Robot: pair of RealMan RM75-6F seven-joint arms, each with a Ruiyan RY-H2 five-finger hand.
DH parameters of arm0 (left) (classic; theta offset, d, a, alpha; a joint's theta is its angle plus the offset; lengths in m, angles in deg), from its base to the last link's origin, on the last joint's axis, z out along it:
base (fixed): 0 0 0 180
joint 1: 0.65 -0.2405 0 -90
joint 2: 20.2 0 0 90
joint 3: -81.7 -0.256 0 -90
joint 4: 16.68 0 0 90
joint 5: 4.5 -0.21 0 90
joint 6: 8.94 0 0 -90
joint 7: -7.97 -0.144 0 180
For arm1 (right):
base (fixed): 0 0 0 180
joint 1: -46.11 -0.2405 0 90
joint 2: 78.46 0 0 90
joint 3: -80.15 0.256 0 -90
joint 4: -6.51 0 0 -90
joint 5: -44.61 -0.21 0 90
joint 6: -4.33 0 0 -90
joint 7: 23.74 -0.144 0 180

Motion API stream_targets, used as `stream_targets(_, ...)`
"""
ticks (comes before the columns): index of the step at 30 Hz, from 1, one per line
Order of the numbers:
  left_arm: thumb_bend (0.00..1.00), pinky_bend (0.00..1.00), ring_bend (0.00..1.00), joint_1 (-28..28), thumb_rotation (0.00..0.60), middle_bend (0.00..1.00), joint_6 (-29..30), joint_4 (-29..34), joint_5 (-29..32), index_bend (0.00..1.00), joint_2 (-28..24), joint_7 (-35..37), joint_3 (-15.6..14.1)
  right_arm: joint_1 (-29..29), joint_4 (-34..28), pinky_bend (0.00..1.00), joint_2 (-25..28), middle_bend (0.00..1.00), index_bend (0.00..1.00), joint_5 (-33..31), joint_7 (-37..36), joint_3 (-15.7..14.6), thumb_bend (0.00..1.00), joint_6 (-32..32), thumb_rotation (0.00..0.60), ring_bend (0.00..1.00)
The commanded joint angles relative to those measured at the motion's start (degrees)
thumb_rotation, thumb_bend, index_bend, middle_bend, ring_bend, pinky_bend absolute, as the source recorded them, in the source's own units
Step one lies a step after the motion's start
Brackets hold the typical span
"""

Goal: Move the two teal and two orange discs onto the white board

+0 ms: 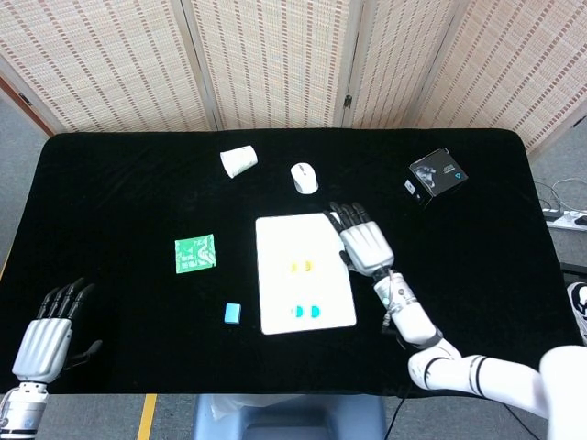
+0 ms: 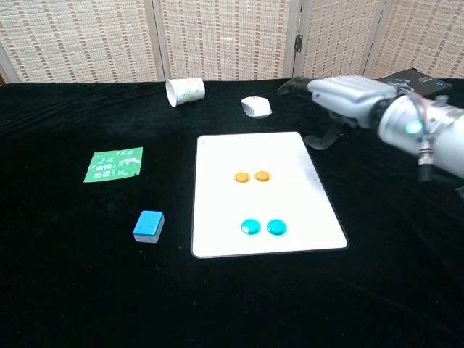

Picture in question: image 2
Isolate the black cardboard product box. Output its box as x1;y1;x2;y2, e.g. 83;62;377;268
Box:
375;68;454;108

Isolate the woven bamboo folding screen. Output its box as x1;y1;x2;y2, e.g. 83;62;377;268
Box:
0;0;464;85

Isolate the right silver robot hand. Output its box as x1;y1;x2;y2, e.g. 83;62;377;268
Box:
277;75;396;152

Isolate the black velvet tablecloth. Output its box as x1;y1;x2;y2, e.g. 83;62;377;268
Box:
0;78;464;348

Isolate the cyan button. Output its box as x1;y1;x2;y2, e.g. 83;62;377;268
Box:
240;218;262;236
266;218;288;236

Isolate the white computer mouse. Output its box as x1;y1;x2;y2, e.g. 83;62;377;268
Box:
240;95;273;120

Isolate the green tea packet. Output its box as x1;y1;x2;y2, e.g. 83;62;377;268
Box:
83;146;144;183

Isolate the white mouse pad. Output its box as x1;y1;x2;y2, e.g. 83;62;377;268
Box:
191;131;349;260

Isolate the blue white mahjong tile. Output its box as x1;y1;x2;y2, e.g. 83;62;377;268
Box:
132;210;165;244

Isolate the white paper cup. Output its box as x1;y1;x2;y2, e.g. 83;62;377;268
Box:
165;77;207;108

